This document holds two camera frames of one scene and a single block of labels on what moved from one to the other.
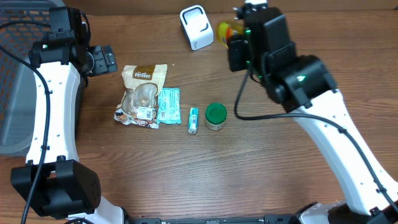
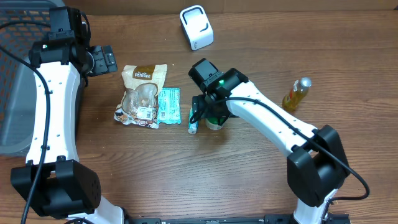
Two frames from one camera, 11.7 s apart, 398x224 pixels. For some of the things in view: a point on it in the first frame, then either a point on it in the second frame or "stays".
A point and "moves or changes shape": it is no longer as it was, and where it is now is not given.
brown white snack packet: (138, 105) stays
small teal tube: (193, 120) stays
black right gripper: (235, 50) → (206, 112)
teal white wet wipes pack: (169, 106) stays
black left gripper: (106, 64) stays
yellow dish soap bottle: (229, 30) moves or changes shape
